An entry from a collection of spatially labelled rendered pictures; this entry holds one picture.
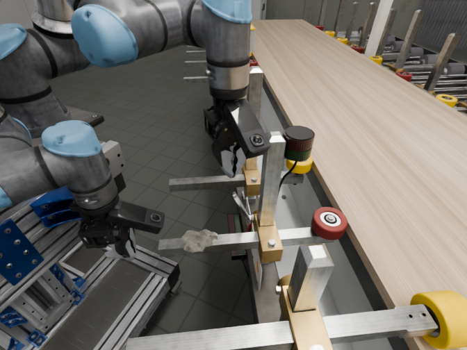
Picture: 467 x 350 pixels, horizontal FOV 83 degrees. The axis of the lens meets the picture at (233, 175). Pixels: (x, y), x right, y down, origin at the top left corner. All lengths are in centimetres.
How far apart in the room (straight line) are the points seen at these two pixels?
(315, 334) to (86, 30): 52
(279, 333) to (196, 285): 115
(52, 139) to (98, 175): 9
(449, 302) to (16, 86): 94
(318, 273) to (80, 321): 118
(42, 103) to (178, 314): 113
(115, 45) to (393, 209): 69
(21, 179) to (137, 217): 21
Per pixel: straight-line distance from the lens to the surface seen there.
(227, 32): 45
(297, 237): 68
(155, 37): 45
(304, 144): 52
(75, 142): 47
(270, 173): 55
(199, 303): 153
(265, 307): 75
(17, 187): 50
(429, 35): 717
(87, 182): 51
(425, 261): 70
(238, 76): 47
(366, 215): 73
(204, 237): 64
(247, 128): 47
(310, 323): 46
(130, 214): 58
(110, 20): 41
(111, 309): 139
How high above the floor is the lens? 139
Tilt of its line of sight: 40 degrees down
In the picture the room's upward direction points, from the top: straight up
